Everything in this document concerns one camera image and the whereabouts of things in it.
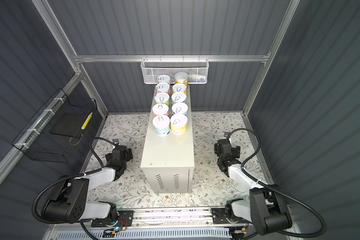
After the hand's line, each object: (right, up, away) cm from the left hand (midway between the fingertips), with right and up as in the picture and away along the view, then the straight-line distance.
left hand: (118, 152), depth 91 cm
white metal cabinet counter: (+34, +2, -34) cm, 48 cm away
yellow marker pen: (-12, +18, -12) cm, 25 cm away
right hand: (+69, +4, -3) cm, 69 cm away
